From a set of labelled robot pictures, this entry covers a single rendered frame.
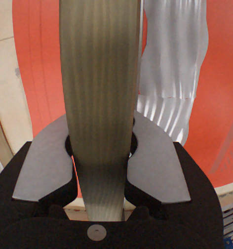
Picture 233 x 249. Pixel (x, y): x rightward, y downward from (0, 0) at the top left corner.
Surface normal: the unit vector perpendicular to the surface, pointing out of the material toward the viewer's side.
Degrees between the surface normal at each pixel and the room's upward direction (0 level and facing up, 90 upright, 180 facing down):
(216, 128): 0
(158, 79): 33
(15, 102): 0
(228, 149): 0
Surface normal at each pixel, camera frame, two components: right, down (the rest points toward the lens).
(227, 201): 0.03, -0.85
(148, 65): -0.13, 0.51
